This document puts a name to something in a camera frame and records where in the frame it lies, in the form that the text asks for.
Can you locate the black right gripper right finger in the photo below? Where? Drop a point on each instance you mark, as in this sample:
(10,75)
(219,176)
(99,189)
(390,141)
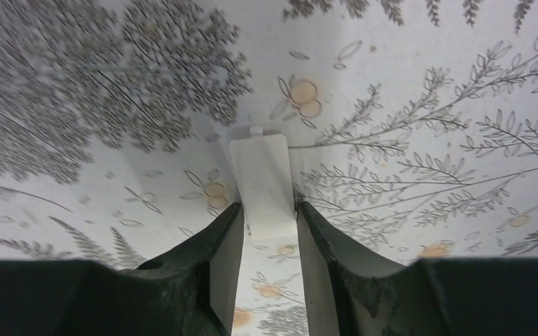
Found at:
(352,290)

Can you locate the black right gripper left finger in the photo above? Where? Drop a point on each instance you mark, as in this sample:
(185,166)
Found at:
(189,290)

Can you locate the white battery cover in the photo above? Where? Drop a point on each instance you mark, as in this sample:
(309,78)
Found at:
(262,171)

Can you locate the floral patterned table mat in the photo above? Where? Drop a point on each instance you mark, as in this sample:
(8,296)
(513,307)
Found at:
(412,127)

